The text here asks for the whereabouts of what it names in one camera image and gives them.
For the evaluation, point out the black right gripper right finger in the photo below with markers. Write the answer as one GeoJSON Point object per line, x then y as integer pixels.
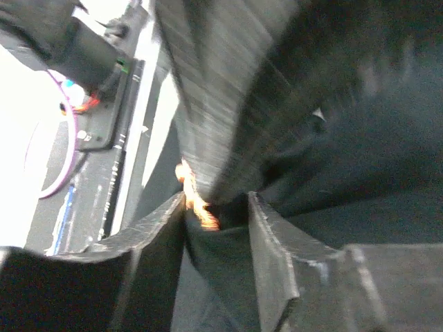
{"type": "Point", "coordinates": [304, 285]}

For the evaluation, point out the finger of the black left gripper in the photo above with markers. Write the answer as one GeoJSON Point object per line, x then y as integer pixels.
{"type": "Point", "coordinates": [224, 58]}

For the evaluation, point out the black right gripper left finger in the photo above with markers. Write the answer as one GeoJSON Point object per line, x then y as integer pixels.
{"type": "Point", "coordinates": [126, 282]}

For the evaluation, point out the black garment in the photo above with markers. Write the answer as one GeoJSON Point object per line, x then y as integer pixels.
{"type": "Point", "coordinates": [357, 156]}

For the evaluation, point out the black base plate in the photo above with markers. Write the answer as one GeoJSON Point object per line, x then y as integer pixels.
{"type": "Point", "coordinates": [117, 155]}

